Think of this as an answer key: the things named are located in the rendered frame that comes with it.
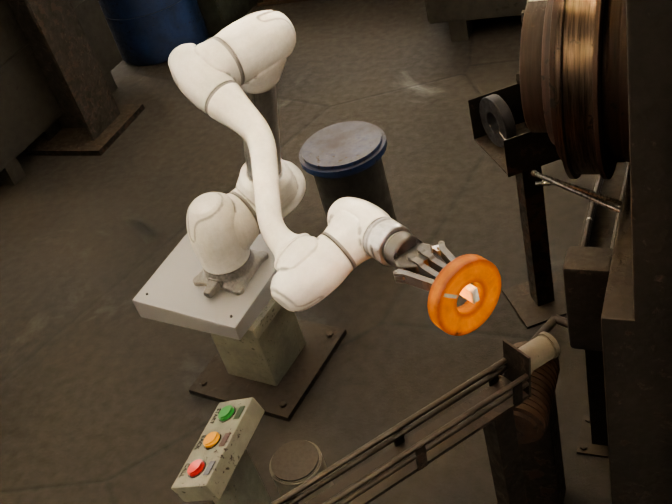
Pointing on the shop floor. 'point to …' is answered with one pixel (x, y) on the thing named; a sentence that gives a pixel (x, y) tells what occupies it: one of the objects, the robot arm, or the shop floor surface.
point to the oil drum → (153, 27)
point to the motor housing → (541, 437)
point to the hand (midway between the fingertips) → (463, 288)
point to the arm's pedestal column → (270, 364)
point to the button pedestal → (226, 461)
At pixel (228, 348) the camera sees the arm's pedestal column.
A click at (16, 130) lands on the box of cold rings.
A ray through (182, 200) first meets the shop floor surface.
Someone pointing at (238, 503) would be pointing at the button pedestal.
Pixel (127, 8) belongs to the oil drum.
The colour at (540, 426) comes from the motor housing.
